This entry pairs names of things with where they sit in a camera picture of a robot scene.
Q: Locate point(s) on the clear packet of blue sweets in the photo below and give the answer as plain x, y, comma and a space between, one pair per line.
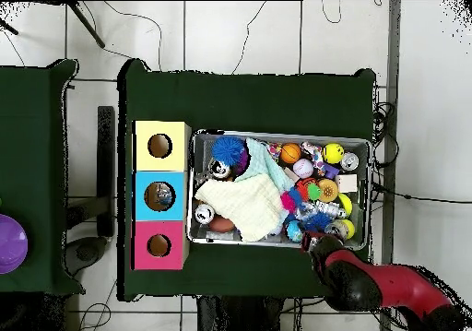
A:
164, 195

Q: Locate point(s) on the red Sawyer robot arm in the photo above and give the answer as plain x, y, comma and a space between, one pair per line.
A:
398, 283

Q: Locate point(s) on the wooden box with three holes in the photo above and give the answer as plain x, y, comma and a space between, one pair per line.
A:
143, 205

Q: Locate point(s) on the blue green globe ball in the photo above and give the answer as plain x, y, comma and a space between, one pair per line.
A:
294, 231

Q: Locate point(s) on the blue spiky rubber ball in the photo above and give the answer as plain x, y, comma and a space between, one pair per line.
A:
319, 221

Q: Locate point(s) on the toy hamburger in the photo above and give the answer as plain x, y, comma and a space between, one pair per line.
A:
327, 191

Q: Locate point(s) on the cream waffle cloth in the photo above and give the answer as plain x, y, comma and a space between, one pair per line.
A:
250, 202

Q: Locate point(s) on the plain wooden cube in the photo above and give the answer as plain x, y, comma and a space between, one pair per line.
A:
347, 183

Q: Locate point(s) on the small white baseball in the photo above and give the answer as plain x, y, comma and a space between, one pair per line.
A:
303, 168

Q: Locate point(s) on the small orange basketball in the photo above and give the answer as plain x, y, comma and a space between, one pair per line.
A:
290, 153

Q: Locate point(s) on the mint waffle cloth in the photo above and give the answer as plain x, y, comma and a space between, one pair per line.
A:
261, 161

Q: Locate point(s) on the yellow smiley ball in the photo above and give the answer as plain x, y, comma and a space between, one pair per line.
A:
333, 153

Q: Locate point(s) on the blue furry monster toy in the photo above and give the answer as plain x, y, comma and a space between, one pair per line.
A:
228, 150

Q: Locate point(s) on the grey stand foot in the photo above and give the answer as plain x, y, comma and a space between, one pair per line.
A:
84, 251

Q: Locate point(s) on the dark green side table cloth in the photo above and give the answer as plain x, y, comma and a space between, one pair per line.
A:
33, 143

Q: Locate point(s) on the purple bowl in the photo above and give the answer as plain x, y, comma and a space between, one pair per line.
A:
11, 242

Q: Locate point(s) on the black tripod leg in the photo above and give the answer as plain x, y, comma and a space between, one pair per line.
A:
8, 27
86, 23

